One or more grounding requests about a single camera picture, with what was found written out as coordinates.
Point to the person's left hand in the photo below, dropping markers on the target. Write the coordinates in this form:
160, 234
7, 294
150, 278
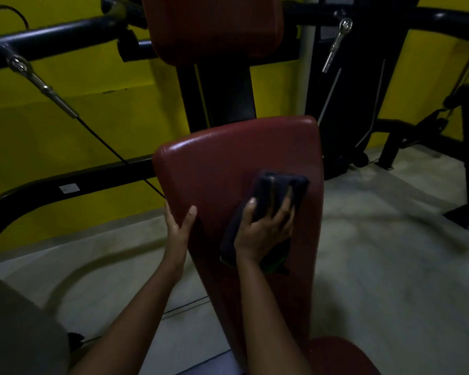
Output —
178, 242

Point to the person's right hand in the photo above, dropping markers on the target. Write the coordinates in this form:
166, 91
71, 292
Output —
262, 238

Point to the dark grey green cloth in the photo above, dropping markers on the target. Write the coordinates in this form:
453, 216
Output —
273, 187

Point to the maroon padded backrest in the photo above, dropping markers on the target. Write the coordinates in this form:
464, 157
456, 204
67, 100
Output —
226, 160

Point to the person's left forearm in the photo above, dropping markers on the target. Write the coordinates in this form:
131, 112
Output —
133, 328

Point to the person's right forearm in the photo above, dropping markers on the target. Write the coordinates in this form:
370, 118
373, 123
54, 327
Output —
269, 328

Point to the black white weight stack tower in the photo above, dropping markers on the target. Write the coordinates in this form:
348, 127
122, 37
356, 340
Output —
355, 113

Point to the grey weight stack tower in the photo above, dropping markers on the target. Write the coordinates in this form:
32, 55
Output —
19, 331

